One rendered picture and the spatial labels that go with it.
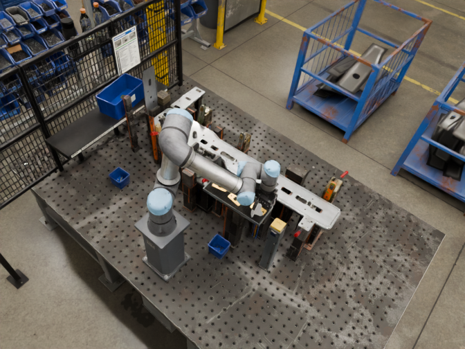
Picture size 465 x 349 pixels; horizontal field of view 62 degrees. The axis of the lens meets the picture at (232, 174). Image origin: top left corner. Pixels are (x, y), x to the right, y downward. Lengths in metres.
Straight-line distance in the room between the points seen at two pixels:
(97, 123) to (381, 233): 2.01
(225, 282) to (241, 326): 0.26
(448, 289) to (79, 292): 2.87
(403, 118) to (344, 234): 2.46
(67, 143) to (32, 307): 1.26
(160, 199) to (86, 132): 0.95
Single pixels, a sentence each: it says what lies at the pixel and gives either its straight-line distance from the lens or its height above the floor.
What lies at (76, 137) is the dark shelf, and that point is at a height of 1.03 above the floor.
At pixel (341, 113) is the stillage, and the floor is 0.16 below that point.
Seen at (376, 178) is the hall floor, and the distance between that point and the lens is 4.03.
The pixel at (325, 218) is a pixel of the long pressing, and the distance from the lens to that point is 2.29.
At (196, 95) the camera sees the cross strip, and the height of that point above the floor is 1.00.
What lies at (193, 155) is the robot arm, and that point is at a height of 1.67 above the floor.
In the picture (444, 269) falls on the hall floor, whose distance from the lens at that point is 3.73.
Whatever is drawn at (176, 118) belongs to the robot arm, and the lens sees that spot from 1.61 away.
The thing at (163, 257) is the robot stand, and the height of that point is 0.93.
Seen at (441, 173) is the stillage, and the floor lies 0.16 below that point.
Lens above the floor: 2.83
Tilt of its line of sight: 50 degrees down
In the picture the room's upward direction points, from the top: 7 degrees clockwise
